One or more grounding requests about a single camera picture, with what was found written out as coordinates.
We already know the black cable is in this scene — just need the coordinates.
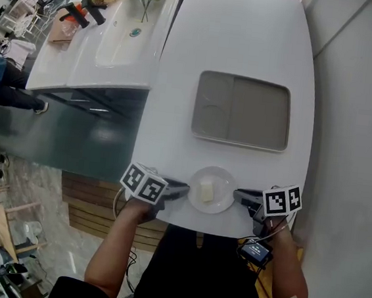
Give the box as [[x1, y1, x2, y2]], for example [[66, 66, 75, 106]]
[[122, 250, 140, 293]]

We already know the brown cardboard sheet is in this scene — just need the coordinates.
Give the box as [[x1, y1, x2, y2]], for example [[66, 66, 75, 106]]
[[47, 14, 82, 47]]

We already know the person's right forearm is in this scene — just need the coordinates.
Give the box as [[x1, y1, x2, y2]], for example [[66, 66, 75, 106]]
[[256, 216, 318, 298]]

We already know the white wire rack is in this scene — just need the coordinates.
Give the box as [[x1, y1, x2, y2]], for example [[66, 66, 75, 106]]
[[0, 0, 44, 40]]

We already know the grey divided tray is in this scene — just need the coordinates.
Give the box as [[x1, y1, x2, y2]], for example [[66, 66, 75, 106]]
[[189, 69, 295, 154]]

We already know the black wrist screen device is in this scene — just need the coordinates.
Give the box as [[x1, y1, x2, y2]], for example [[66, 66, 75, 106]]
[[235, 237, 275, 270]]

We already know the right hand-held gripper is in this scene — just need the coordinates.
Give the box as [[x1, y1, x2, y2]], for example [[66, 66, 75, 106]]
[[229, 178, 304, 242]]

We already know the white washbasin counter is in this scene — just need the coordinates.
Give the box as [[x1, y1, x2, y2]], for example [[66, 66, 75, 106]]
[[24, 0, 187, 107]]

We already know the person's left forearm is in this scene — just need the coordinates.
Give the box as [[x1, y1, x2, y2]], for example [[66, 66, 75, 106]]
[[82, 195, 154, 298]]

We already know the round white plate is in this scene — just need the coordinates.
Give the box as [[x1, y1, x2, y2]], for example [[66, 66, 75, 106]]
[[185, 163, 239, 216]]

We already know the wooden slatted platform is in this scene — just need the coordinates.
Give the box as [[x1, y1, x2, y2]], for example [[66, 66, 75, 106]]
[[54, 170, 210, 259]]

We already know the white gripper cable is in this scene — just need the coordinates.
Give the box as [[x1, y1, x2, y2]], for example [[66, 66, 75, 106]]
[[110, 186, 130, 221]]

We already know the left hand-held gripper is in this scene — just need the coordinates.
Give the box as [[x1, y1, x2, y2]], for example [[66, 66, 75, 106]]
[[115, 160, 193, 227]]

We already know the person's black clothing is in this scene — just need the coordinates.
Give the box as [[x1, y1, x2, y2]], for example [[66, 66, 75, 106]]
[[46, 212, 336, 298]]

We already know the pale block of food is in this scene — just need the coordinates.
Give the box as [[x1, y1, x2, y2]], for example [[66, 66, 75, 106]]
[[198, 180, 216, 204]]

